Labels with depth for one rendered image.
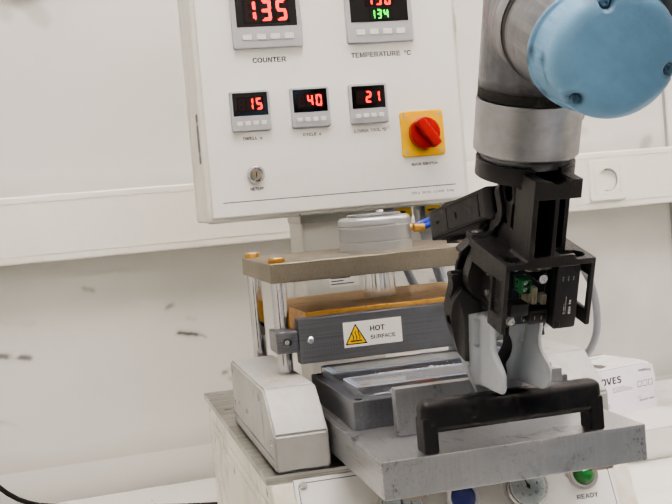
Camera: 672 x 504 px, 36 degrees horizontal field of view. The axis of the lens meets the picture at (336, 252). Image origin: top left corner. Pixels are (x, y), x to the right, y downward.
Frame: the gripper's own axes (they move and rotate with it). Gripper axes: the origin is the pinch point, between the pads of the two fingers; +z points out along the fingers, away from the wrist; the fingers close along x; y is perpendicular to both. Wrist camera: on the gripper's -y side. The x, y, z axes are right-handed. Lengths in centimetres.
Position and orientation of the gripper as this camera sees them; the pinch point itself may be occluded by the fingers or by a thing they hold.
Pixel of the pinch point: (493, 391)
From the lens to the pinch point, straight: 85.6
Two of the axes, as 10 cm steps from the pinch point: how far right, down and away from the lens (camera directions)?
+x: 9.5, -0.9, 2.9
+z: -0.2, 9.4, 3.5
